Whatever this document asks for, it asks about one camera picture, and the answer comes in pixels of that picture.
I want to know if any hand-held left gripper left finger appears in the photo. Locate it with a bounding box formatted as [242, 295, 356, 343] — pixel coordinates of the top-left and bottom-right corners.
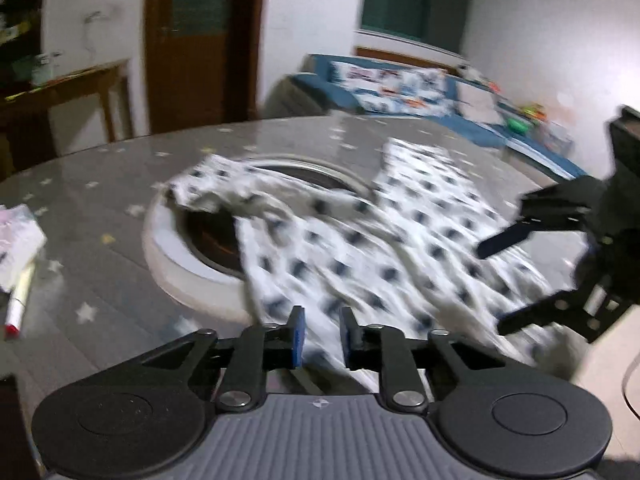
[136, 306, 307, 414]

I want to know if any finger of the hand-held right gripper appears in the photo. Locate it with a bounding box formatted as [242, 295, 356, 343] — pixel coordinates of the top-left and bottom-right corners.
[476, 176, 608, 260]
[496, 280, 632, 345]

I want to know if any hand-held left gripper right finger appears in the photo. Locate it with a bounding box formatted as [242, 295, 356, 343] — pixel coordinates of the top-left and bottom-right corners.
[339, 306, 506, 416]

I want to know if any white dark-spotted garment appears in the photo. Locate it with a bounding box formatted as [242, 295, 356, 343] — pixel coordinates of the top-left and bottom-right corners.
[165, 137, 591, 396]

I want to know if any blue sofa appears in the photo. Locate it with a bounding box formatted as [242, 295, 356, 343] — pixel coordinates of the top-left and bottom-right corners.
[290, 52, 590, 182]

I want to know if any green toy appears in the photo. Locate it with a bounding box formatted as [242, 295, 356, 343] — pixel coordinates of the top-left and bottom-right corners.
[505, 104, 547, 134]

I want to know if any built-in round induction cooker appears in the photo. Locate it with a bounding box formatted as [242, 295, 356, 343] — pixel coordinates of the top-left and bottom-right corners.
[142, 155, 382, 326]

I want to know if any white cushion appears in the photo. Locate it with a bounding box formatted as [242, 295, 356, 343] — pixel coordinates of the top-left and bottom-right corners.
[452, 80, 503, 126]

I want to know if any printed cushion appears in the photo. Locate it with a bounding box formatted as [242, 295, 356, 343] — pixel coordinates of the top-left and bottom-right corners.
[327, 60, 457, 119]

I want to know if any grey ribbed appliance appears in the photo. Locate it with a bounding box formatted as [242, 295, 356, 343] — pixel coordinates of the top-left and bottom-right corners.
[265, 75, 362, 121]

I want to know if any window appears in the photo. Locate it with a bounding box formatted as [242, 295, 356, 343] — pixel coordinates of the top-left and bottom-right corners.
[360, 0, 473, 56]

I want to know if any brown wooden door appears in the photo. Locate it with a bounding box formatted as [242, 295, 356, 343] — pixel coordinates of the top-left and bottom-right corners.
[142, 0, 268, 136]

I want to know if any white tube with red cap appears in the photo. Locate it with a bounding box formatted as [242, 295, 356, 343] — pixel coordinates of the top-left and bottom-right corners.
[4, 262, 37, 341]

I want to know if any tissue packet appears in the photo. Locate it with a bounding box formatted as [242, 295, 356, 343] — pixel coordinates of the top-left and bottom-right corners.
[0, 204, 47, 292]

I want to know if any wooden side table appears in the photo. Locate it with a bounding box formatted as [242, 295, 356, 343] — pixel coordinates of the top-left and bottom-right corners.
[0, 58, 133, 177]

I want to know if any clear jar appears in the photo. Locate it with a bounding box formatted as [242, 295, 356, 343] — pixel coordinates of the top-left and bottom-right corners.
[30, 51, 64, 86]

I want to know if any dark wooden shelf cabinet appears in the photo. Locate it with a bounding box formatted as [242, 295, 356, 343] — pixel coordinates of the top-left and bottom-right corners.
[0, 0, 51, 97]

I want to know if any black cable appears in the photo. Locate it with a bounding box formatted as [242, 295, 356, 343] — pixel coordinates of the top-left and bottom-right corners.
[619, 357, 640, 423]

